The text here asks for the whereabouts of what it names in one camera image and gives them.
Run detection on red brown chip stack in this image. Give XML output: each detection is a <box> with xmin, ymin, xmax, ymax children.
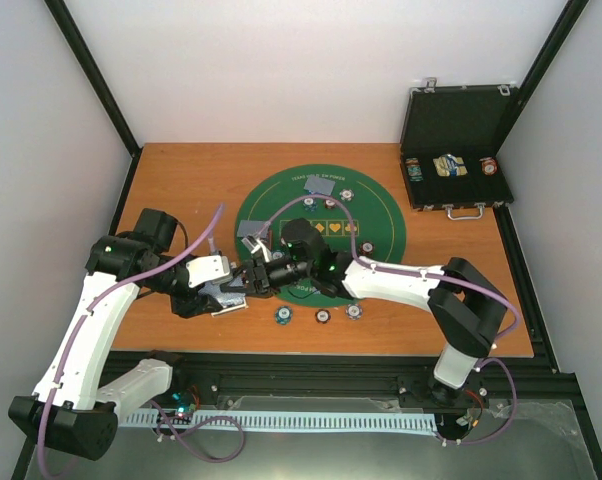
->
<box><xmin>315</xmin><ymin>309</ymin><xmax>331</xmax><ymax>324</ymax></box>

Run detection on wrapped card deck in case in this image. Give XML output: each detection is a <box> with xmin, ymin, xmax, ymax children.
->
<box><xmin>433</xmin><ymin>154</ymin><xmax>468</xmax><ymax>177</ymax></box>

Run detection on purple white chip stack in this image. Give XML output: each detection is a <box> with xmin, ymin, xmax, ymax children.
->
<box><xmin>345</xmin><ymin>303</ymin><xmax>363</xmax><ymax>320</ymax></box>

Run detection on red chips in case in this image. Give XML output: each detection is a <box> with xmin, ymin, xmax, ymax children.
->
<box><xmin>479</xmin><ymin>157</ymin><xmax>498</xmax><ymax>176</ymax></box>

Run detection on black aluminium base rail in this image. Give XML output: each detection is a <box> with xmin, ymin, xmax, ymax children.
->
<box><xmin>45</xmin><ymin>350</ymin><xmax>582</xmax><ymax>431</ymax></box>

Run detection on black poker chip case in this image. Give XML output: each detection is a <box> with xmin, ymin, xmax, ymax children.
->
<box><xmin>400</xmin><ymin>77</ymin><xmax>518</xmax><ymax>220</ymax></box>

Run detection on green blue chip stack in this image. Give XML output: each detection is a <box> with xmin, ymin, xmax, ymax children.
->
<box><xmin>274</xmin><ymin>306</ymin><xmax>293</xmax><ymax>325</ymax></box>

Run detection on round green poker mat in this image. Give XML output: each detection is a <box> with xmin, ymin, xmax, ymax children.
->
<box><xmin>234</xmin><ymin>163</ymin><xmax>408</xmax><ymax>310</ymax></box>

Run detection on light blue cable duct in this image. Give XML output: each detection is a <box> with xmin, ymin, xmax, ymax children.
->
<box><xmin>116</xmin><ymin>408</ymin><xmax>439</xmax><ymax>435</ymax></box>

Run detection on blue backed playing card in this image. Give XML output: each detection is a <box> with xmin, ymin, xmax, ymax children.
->
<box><xmin>235</xmin><ymin>219</ymin><xmax>271</xmax><ymax>239</ymax></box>

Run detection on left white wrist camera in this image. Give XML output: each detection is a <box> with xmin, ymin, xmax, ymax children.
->
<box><xmin>185</xmin><ymin>255</ymin><xmax>232</xmax><ymax>288</ymax></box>

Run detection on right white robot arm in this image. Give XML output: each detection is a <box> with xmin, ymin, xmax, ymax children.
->
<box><xmin>221</xmin><ymin>219</ymin><xmax>507</xmax><ymax>406</ymax></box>

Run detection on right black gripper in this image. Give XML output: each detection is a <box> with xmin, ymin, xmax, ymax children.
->
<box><xmin>221</xmin><ymin>255</ymin><xmax>314</xmax><ymax>299</ymax></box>

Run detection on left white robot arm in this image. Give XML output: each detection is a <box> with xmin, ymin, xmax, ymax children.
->
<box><xmin>8</xmin><ymin>208</ymin><xmax>229</xmax><ymax>463</ymax></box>

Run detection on grey card deck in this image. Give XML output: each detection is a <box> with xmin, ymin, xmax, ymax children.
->
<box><xmin>200</xmin><ymin>282</ymin><xmax>247</xmax><ymax>309</ymax></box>

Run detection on blue playing card box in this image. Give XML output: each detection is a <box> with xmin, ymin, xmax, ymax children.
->
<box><xmin>211</xmin><ymin>303</ymin><xmax>248</xmax><ymax>317</ymax></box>

